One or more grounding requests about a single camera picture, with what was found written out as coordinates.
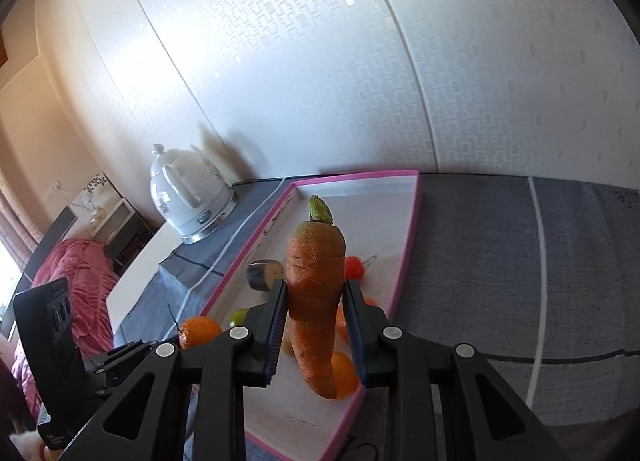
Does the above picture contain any pink-rimmed tray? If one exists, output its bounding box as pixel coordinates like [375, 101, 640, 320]
[186, 170, 422, 461]

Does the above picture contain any carrot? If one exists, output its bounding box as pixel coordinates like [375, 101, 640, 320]
[286, 195, 347, 400]

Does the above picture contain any person's left hand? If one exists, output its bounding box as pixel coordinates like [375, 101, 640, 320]
[7, 433, 51, 461]

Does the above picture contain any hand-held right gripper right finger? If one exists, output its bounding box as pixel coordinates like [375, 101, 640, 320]
[343, 279, 569, 461]

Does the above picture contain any tangerine with stem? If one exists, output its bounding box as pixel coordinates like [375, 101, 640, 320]
[168, 305, 223, 351]

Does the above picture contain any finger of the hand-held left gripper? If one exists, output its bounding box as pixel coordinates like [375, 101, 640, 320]
[100, 339, 161, 367]

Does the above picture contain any cut eggplant piece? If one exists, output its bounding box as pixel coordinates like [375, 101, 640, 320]
[246, 259, 285, 292]

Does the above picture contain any red tomato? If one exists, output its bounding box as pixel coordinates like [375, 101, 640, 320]
[345, 255, 378, 281]

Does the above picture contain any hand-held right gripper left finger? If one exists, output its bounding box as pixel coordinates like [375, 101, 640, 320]
[60, 280, 290, 461]

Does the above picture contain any orange tomato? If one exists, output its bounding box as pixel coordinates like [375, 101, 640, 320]
[335, 297, 377, 344]

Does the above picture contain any white electric kettle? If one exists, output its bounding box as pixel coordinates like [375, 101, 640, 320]
[149, 143, 237, 245]

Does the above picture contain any red blanket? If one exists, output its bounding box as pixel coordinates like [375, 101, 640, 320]
[14, 238, 120, 422]

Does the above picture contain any white cabinet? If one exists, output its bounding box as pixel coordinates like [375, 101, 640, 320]
[92, 197, 153, 269]

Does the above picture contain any large orange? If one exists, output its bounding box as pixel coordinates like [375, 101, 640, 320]
[330, 351, 360, 401]

